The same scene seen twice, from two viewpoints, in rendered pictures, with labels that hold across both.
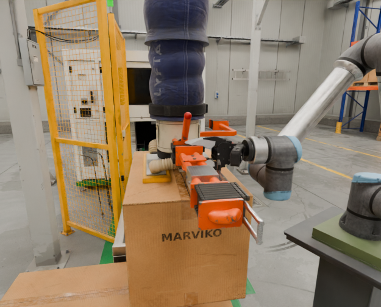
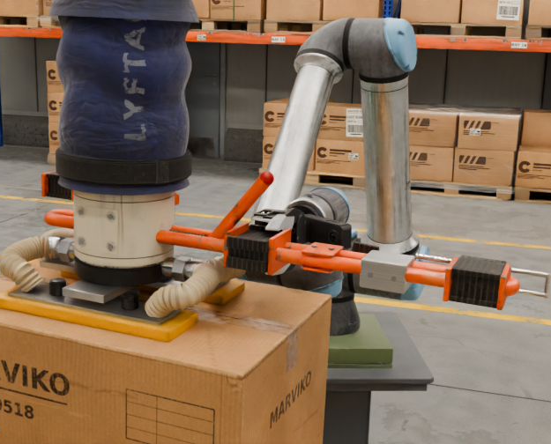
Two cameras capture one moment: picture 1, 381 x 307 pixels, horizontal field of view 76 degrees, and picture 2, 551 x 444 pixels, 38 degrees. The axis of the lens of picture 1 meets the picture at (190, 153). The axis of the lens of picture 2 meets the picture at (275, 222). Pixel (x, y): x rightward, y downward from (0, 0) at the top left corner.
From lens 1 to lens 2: 1.08 m
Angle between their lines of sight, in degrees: 57
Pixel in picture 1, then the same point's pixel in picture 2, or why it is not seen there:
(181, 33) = (188, 11)
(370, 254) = (373, 349)
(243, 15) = not seen: outside the picture
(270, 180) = not seen: hidden behind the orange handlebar
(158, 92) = (138, 132)
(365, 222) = (340, 308)
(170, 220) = (278, 380)
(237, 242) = (319, 387)
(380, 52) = (376, 50)
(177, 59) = (178, 62)
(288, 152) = (344, 213)
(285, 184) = not seen: hidden behind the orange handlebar
